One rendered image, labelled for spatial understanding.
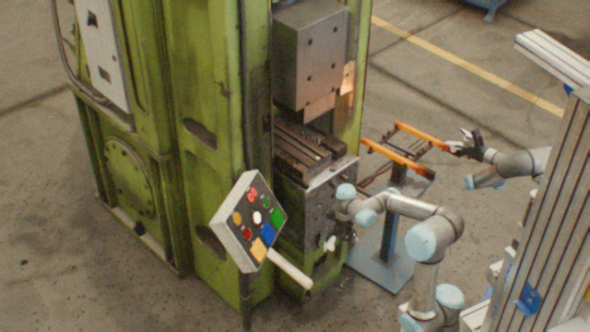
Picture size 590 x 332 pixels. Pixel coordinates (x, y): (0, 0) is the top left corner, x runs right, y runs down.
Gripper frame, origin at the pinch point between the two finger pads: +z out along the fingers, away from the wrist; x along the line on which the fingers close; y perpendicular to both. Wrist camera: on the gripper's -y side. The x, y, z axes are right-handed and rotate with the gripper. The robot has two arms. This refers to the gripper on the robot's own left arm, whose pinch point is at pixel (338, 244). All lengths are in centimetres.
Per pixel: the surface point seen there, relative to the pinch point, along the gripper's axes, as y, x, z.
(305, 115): -44, 6, -38
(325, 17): -47, 16, -83
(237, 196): -22, -37, -26
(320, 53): -47, 14, -67
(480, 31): -243, 302, 93
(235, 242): -7.3, -44.8, -16.9
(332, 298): -37, 23, 93
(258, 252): -5.8, -35.6, -7.6
